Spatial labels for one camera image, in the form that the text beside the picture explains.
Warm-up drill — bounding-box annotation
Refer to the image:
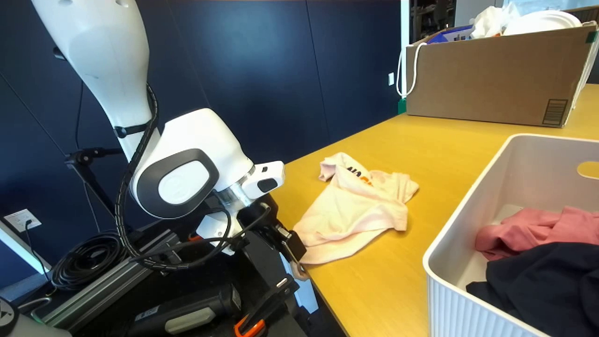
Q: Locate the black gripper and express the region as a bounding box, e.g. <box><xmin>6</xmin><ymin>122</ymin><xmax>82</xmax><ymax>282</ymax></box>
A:
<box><xmin>240</xmin><ymin>205</ymin><xmax>309</xmax><ymax>293</ymax></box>

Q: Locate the cream printed t-shirt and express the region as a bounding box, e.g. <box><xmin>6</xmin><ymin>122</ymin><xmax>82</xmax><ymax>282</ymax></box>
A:
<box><xmin>290</xmin><ymin>151</ymin><xmax>421</xmax><ymax>268</ymax></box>

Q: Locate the black orange bar clamp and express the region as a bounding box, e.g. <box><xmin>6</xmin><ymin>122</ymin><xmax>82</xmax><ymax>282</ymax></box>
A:
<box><xmin>230</xmin><ymin>278</ymin><xmax>301</xmax><ymax>337</ymax></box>

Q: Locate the white plastic bin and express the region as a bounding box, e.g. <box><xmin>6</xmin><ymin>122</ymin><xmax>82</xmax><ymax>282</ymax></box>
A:
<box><xmin>421</xmin><ymin>132</ymin><xmax>599</xmax><ymax>337</ymax></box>

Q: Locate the pink cloth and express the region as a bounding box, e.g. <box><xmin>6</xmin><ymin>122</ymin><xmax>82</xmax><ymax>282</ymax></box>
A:
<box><xmin>473</xmin><ymin>205</ymin><xmax>599</xmax><ymax>263</ymax></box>

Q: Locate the dark navy cloth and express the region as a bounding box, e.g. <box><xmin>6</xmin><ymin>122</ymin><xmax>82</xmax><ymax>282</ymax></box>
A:
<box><xmin>464</xmin><ymin>242</ymin><xmax>599</xmax><ymax>337</ymax></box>

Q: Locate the blue flat item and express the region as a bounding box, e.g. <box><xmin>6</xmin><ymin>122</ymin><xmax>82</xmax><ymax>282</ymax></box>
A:
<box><xmin>427</xmin><ymin>25</ymin><xmax>475</xmax><ymax>46</ymax></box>

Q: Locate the brown cardboard box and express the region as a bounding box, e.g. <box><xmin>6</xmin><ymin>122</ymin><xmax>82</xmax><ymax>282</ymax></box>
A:
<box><xmin>404</xmin><ymin>21</ymin><xmax>599</xmax><ymax>130</ymax></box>

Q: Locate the white cloth bag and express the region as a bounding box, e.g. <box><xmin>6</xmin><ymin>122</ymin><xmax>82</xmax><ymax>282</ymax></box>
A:
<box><xmin>470</xmin><ymin>4</ymin><xmax>584</xmax><ymax>40</ymax></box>

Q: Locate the black grey handle tool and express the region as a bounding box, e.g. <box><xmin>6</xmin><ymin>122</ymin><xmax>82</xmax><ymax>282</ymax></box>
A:
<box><xmin>127</xmin><ymin>283</ymin><xmax>243</xmax><ymax>337</ymax></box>

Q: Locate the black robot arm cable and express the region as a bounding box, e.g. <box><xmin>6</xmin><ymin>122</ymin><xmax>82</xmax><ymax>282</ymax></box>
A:
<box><xmin>112</xmin><ymin>87</ymin><xmax>277</xmax><ymax>272</ymax></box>

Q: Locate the aluminium extrusion rail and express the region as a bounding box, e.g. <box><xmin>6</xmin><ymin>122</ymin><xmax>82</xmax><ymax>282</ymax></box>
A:
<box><xmin>39</xmin><ymin>229</ymin><xmax>185</xmax><ymax>330</ymax></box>

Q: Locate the white cord handle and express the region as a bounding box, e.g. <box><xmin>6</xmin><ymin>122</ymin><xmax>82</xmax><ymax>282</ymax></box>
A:
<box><xmin>395</xmin><ymin>40</ymin><xmax>429</xmax><ymax>102</ymax></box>

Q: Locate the black articulated camera stand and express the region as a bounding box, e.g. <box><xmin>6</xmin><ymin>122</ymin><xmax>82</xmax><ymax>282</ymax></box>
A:
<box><xmin>64</xmin><ymin>147</ymin><xmax>137</xmax><ymax>237</ymax></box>

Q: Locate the coiled black cable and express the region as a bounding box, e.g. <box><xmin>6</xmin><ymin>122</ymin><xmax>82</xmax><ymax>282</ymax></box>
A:
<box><xmin>49</xmin><ymin>233</ymin><xmax>127</xmax><ymax>293</ymax></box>

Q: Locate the silver metal frame bar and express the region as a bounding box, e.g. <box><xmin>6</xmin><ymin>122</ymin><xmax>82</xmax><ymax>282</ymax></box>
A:
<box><xmin>0</xmin><ymin>222</ymin><xmax>52</xmax><ymax>278</ymax></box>

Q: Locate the white wall outlet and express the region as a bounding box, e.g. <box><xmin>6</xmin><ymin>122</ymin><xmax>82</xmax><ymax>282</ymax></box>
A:
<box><xmin>2</xmin><ymin>207</ymin><xmax>43</xmax><ymax>235</ymax></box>

